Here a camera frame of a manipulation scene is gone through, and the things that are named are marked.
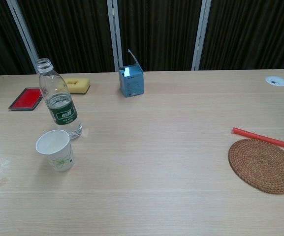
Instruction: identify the open blue cardboard box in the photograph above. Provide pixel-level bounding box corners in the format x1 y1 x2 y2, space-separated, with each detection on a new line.
118 49 145 98

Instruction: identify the grey partition post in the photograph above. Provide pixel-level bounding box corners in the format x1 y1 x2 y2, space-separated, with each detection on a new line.
6 0 40 66
106 0 123 72
191 0 212 71

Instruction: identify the white paper cup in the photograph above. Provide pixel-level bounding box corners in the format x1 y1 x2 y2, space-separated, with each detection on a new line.
35 129 75 173

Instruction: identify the red ink pad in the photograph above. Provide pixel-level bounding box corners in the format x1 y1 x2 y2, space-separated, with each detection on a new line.
8 87 43 112

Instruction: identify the transparent plastic water bottle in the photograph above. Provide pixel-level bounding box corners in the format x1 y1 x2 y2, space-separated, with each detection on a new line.
35 58 83 140

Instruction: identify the round woven rattan coaster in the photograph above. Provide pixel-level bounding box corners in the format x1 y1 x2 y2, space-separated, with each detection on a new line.
228 139 284 195

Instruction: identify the red pencil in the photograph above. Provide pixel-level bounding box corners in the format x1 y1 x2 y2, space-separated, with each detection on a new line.
231 127 284 151

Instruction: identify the white table cable grommet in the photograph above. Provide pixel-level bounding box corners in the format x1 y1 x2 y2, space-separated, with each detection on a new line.
265 76 284 87

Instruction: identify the yellow sponge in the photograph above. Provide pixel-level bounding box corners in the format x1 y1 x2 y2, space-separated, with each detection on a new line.
57 78 91 95

